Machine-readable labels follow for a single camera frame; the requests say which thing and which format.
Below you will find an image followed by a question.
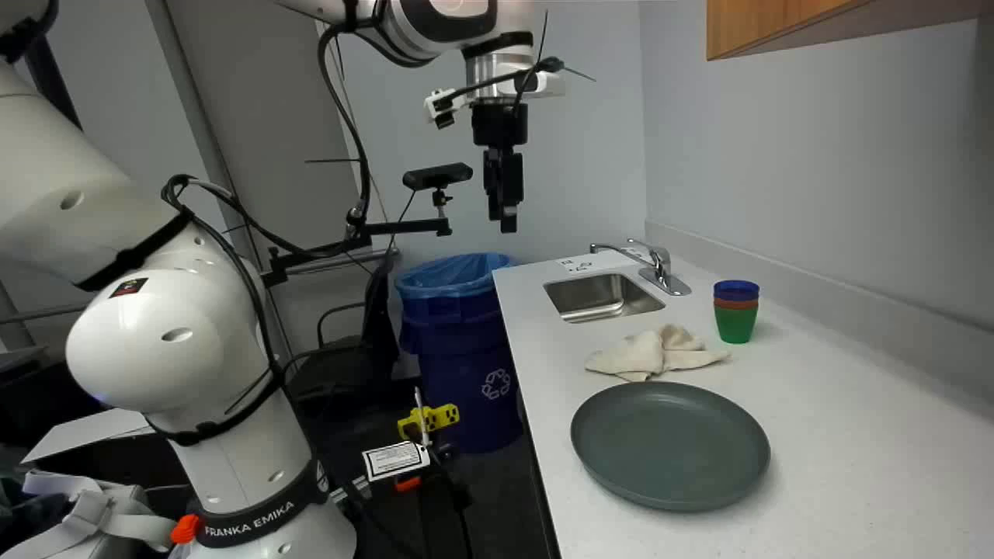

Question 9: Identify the blue plastic cup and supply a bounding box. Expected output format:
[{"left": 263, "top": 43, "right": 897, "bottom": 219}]
[{"left": 712, "top": 277, "right": 760, "bottom": 303}]

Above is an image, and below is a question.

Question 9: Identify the white label tag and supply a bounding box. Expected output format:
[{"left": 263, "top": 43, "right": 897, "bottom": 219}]
[{"left": 356, "top": 441, "right": 432, "bottom": 484}]

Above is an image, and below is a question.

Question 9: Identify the blue recycling bin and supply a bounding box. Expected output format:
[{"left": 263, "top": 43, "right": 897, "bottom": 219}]
[{"left": 397, "top": 277, "right": 526, "bottom": 456}]

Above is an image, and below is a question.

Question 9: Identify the white cloth towel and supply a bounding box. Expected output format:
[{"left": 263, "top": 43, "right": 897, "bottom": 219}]
[{"left": 584, "top": 323, "right": 731, "bottom": 385}]

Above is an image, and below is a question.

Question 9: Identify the steel sink basin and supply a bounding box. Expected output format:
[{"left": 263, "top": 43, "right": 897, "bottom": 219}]
[{"left": 539, "top": 270, "right": 666, "bottom": 323}]

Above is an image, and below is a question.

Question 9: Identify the black camera on boom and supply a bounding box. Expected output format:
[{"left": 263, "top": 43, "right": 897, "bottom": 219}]
[{"left": 400, "top": 161, "right": 476, "bottom": 193}]

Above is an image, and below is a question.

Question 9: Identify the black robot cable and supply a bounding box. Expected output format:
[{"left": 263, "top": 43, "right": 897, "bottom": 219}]
[{"left": 312, "top": 20, "right": 376, "bottom": 231}]

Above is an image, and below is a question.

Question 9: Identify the yellow clamp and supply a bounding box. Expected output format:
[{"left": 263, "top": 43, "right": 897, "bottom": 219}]
[{"left": 395, "top": 401, "right": 464, "bottom": 447}]

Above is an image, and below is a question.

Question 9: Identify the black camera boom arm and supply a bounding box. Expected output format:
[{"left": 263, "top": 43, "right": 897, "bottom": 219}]
[{"left": 262, "top": 182, "right": 455, "bottom": 293}]

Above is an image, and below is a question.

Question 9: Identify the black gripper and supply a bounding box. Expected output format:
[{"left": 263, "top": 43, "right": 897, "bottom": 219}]
[{"left": 469, "top": 98, "right": 532, "bottom": 236}]

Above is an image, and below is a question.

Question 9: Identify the gray strap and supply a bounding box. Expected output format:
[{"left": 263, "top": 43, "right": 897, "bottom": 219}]
[{"left": 0, "top": 469, "right": 181, "bottom": 559}]

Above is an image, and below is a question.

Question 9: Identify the chrome faucet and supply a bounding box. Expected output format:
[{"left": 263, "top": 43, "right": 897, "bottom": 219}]
[{"left": 587, "top": 236, "right": 694, "bottom": 301}]

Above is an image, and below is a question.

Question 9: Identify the wooden cabinet door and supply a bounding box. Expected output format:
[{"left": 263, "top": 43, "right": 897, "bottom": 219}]
[{"left": 706, "top": 0, "right": 873, "bottom": 63}]

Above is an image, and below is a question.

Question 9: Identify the orange knob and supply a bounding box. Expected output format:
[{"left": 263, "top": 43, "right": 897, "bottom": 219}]
[{"left": 168, "top": 511, "right": 201, "bottom": 549}]

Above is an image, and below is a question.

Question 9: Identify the green plastic cup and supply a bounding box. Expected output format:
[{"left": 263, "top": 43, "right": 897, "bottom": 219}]
[{"left": 715, "top": 303, "right": 760, "bottom": 348}]

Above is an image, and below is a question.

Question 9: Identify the blue bin liner bag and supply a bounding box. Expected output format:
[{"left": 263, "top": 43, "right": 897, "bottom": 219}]
[{"left": 395, "top": 251, "right": 517, "bottom": 303}]

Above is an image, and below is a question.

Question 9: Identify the white paper sheet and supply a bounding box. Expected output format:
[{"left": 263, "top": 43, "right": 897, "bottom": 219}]
[{"left": 20, "top": 406, "right": 155, "bottom": 464}]

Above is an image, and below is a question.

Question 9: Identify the dark green plate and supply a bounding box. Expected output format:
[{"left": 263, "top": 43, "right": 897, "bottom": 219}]
[{"left": 569, "top": 380, "right": 774, "bottom": 514}]

